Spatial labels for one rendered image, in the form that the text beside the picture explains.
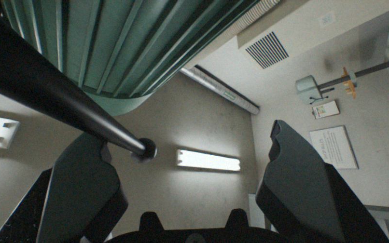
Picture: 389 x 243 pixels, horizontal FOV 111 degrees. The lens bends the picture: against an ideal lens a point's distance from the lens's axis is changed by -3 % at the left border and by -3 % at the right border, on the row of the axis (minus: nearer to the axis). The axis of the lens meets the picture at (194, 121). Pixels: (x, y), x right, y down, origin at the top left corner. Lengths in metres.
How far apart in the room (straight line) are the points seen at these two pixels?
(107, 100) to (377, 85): 3.24
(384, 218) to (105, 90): 2.94
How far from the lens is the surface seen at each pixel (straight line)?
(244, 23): 1.64
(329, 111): 3.10
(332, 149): 2.98
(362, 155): 2.98
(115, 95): 0.18
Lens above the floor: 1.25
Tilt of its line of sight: 45 degrees up
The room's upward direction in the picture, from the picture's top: 111 degrees counter-clockwise
